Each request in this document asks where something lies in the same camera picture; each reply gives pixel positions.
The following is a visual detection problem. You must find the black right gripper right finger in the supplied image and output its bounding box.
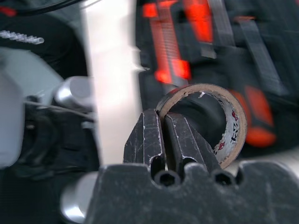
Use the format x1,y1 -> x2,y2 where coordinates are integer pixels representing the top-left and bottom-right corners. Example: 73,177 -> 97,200
164,112 -> 221,175

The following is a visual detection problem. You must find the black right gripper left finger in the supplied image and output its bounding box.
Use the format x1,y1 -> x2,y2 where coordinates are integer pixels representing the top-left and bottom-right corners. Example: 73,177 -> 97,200
123,108 -> 167,168

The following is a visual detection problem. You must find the black electrical tape roll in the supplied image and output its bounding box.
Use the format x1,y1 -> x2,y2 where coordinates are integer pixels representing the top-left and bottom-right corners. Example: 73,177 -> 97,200
156,83 -> 248,170

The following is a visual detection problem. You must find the black tool case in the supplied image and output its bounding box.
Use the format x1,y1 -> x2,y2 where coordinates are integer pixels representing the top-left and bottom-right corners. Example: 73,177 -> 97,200
136,0 -> 299,161

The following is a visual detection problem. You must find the orange black short screwdriver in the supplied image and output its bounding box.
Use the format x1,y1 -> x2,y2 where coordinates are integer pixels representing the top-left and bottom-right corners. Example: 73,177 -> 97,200
230,84 -> 278,148

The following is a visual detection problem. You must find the grey rounded shape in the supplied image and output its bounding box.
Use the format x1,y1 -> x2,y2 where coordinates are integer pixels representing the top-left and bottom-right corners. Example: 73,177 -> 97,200
60,172 -> 99,224

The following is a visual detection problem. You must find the orange black utility knife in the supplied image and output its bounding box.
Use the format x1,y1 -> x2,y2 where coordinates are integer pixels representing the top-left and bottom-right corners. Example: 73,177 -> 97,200
142,2 -> 192,84

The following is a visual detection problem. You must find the orange voltage tester pen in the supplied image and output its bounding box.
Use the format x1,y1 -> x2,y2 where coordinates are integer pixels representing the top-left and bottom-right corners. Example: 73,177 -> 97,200
183,0 -> 214,44

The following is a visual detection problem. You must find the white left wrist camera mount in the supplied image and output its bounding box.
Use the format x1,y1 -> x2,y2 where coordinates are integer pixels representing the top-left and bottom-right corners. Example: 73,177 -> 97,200
0,45 -> 65,169

